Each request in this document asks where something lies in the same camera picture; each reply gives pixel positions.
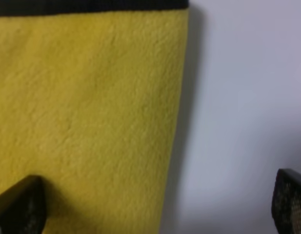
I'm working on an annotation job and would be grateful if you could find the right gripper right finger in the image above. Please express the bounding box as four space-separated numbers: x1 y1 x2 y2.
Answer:
271 169 301 234

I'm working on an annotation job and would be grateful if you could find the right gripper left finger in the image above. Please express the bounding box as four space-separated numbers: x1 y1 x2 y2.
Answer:
0 175 47 234

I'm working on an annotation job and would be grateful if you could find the yellow towel with black trim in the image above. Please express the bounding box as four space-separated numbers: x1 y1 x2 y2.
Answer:
0 0 189 234

